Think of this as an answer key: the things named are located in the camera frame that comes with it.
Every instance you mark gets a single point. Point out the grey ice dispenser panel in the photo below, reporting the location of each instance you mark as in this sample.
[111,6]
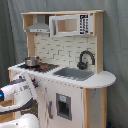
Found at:
[63,106]

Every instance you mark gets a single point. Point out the black stovetop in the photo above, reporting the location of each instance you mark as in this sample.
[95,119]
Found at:
[41,67]

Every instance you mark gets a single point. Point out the wooden toy kitchen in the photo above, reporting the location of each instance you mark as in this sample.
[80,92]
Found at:
[88,97]

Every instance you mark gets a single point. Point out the small metal pot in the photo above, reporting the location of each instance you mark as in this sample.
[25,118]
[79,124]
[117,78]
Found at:
[32,61]

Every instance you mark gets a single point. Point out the white microwave door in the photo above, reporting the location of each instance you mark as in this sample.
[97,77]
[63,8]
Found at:
[70,25]

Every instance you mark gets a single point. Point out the grey cabinet door handle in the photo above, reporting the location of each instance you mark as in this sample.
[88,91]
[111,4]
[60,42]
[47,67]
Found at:
[50,110]

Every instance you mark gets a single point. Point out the grey range hood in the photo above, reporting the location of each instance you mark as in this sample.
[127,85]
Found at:
[39,25]

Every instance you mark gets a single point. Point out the black toy faucet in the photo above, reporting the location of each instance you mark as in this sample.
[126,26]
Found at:
[83,62]

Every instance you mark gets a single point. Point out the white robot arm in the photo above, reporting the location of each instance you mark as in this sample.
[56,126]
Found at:
[22,92]

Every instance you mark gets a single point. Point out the grey sink basin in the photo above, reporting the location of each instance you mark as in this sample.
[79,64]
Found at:
[74,74]

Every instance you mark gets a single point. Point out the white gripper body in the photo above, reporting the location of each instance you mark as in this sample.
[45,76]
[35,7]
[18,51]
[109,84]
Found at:
[29,83]

